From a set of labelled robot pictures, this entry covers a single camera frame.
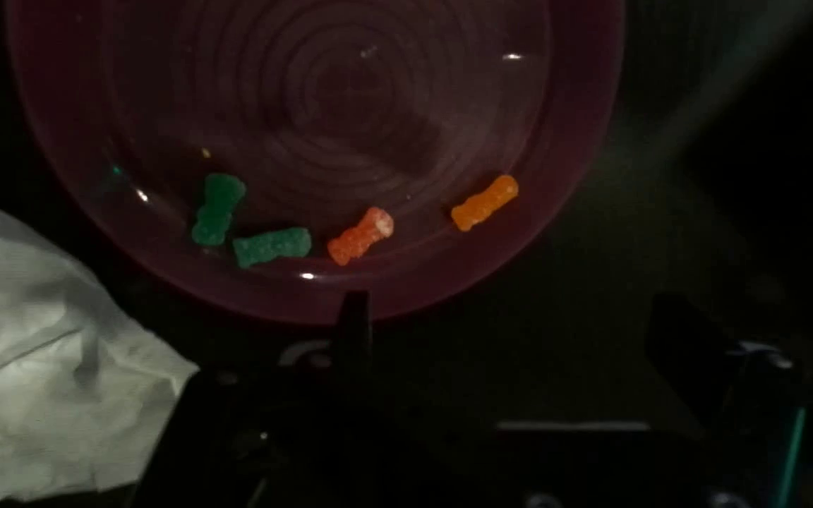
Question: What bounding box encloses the orange gummy candy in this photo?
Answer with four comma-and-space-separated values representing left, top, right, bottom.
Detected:
448, 172, 523, 234

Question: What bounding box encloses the crumpled white paper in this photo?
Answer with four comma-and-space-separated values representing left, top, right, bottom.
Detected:
0, 192, 204, 508

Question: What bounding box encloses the green gummy candy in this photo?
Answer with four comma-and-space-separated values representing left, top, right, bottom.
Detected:
187, 171, 250, 254
228, 223, 315, 272

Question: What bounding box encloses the pink plastic bowl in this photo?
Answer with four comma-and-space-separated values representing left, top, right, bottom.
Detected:
3, 0, 630, 329

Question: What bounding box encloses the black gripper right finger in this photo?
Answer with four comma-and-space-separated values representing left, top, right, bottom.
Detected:
643, 292, 806, 508

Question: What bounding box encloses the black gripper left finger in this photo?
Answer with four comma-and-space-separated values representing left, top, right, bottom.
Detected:
130, 289, 375, 508

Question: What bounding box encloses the red gummy candy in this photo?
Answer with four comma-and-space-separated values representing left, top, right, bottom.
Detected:
325, 205, 397, 272

